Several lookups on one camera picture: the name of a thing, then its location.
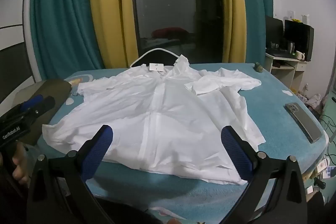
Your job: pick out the yellow curtain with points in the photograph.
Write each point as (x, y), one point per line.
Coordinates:
(233, 8)
(113, 8)

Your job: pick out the white wall socket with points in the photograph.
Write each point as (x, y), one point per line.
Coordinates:
(304, 18)

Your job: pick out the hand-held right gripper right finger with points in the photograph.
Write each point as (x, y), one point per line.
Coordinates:
(237, 154)

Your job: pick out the smartphone in clear case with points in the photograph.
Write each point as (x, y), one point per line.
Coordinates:
(304, 121)

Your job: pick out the person's left hand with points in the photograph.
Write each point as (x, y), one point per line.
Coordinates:
(19, 165)

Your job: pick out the small green toy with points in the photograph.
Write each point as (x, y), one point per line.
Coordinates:
(258, 67)

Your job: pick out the olive green cloth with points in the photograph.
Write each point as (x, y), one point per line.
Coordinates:
(51, 87)

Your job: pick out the white paper tag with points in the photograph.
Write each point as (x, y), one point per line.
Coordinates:
(156, 67)

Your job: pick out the red cushion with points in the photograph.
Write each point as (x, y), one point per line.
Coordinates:
(168, 32)

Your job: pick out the teal curtain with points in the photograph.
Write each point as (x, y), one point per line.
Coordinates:
(258, 3)
(65, 16)

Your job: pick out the white mug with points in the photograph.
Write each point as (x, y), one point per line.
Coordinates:
(299, 55)

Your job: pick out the teal printed bed sheet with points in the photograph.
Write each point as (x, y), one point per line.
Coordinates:
(275, 98)

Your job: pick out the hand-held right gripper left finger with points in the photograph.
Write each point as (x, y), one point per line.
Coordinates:
(96, 151)

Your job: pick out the black computer monitor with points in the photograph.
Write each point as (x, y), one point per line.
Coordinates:
(299, 35)
(274, 31)

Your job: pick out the white desk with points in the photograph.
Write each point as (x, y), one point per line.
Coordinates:
(284, 69)

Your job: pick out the white shirt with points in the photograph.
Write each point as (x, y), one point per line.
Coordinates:
(157, 121)

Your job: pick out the grey and white wardrobe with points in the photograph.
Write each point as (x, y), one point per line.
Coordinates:
(14, 43)

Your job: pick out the metal cup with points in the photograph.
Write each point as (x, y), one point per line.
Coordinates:
(290, 47)

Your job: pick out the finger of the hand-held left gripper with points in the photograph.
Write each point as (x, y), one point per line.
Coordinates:
(32, 101)
(45, 104)

